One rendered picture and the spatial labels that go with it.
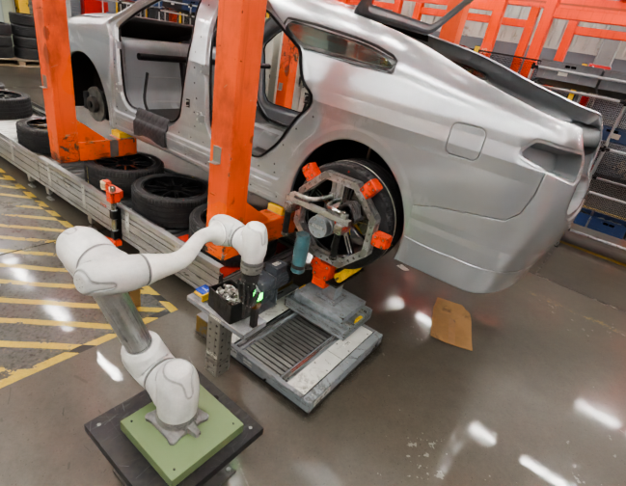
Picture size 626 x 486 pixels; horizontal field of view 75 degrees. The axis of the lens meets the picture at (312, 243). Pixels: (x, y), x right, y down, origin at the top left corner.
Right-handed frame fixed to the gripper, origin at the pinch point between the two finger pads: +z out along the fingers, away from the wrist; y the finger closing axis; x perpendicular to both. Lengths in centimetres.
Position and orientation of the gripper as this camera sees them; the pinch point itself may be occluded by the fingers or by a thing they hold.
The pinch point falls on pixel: (246, 310)
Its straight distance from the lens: 180.7
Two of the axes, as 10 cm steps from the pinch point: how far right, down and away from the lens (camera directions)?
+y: 7.8, 4.0, -4.7
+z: -1.7, 8.7, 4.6
